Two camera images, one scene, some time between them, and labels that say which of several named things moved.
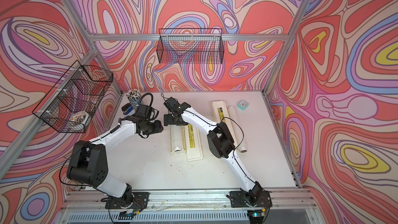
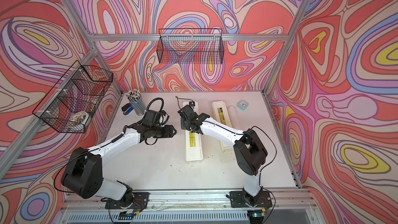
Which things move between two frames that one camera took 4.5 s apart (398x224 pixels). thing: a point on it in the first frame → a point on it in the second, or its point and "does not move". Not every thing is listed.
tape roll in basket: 80,117 does not move
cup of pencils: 133,96 does not move
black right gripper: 168,117 → 184,124
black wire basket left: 70,100 does not move
